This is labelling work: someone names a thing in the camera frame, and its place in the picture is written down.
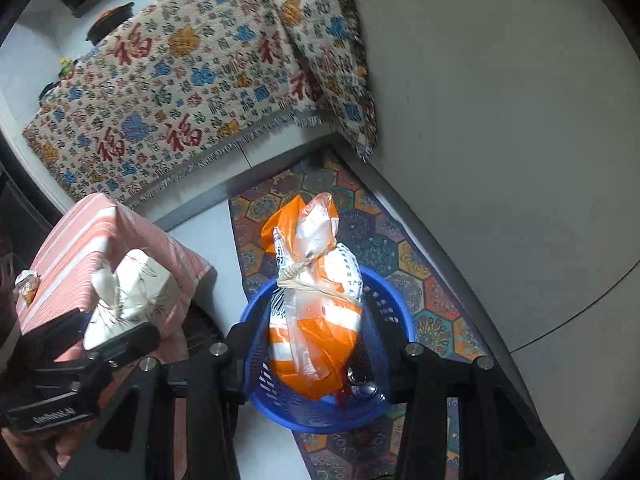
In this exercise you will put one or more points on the printed blanket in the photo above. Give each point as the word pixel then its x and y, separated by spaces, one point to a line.
pixel 175 85

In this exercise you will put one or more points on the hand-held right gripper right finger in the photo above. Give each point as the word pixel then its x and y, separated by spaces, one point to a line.
pixel 400 375

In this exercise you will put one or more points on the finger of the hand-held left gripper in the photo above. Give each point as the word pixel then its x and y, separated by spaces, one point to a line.
pixel 130 342
pixel 55 335

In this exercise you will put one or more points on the blue plastic basket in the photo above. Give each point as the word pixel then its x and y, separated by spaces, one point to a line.
pixel 385 310

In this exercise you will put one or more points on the black cooking pot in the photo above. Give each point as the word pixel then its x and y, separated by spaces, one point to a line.
pixel 110 19

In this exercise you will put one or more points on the orange and white plastic bag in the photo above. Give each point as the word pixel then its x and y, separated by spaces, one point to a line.
pixel 320 330

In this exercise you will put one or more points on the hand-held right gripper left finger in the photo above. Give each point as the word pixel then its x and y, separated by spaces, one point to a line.
pixel 230 375

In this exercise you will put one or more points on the small crumpled snack wrapper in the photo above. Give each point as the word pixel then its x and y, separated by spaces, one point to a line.
pixel 27 285

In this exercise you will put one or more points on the patterned hexagon rug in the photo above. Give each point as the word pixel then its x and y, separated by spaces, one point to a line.
pixel 400 260

